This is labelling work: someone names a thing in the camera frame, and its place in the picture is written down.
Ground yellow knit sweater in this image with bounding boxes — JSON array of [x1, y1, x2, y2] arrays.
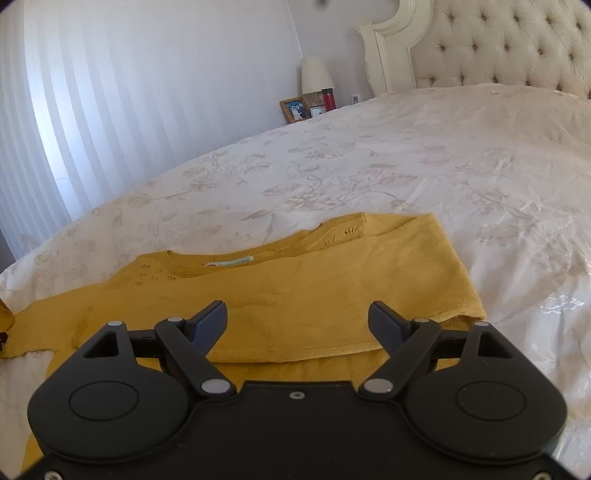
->
[[0, 212, 488, 474]]

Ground white table lamp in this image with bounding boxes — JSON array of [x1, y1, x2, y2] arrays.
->
[[301, 56, 332, 95]]

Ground cream floral bedspread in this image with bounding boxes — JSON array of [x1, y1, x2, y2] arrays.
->
[[0, 84, 591, 467]]

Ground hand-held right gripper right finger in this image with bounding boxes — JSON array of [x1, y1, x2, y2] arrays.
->
[[358, 300, 511, 400]]

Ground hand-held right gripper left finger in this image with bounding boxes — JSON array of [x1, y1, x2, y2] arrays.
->
[[81, 300, 234, 399]]

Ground cream tufted headboard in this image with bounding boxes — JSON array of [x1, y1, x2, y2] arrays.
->
[[355, 0, 591, 100]]

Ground wooden picture frame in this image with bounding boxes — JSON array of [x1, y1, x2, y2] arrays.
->
[[279, 96, 311, 124]]

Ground white vertical blinds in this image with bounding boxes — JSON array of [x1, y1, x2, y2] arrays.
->
[[0, 0, 302, 259]]

